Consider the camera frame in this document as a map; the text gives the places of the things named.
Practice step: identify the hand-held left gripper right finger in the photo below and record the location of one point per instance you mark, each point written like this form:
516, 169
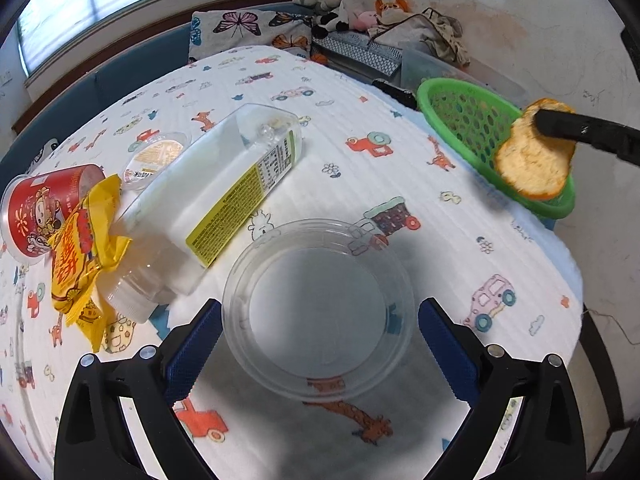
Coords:
447, 350

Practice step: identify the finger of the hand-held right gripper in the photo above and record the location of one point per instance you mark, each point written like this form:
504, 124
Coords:
575, 125

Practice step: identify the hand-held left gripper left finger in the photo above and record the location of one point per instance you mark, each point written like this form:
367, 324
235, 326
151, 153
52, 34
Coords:
192, 350

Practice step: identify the bread slice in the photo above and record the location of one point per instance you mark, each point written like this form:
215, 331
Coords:
530, 170

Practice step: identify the green plastic basket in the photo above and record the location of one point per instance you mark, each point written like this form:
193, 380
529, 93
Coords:
450, 105

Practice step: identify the clear plastic bowl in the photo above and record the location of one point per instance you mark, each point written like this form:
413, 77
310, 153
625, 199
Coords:
320, 310

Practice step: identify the yellow snack wrapper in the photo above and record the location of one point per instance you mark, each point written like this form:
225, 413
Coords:
80, 250

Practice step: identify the clear plastic bottle yellow label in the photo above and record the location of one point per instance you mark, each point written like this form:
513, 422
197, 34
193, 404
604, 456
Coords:
200, 195

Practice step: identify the spotted beige cloth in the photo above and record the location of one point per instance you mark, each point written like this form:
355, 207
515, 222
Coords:
445, 35

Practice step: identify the clear plastic storage bin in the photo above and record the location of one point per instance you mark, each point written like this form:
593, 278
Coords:
425, 62

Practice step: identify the small jelly cup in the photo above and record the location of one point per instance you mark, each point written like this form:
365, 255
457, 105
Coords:
155, 157

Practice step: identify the red paper cup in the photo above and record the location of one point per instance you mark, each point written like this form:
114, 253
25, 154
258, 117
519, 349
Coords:
35, 210

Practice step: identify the orange fox plush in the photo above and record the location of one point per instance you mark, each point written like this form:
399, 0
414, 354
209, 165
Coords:
392, 7

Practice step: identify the grey patterned cushion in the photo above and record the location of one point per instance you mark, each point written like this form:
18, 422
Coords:
360, 47

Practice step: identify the pink plush toy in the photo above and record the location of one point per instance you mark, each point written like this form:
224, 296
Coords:
367, 20

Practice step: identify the black white cow plush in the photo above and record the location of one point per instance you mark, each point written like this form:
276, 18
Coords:
340, 15

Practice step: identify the orange ball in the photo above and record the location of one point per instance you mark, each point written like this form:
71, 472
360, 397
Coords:
319, 59

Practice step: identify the blue sofa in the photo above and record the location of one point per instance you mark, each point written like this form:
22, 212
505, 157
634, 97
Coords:
125, 80

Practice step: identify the butterfly print pillow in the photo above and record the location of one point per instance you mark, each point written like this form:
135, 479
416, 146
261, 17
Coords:
235, 25

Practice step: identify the large window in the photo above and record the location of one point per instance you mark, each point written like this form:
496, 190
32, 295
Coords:
100, 0

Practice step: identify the white light switch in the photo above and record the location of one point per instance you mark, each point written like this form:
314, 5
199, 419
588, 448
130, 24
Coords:
6, 79

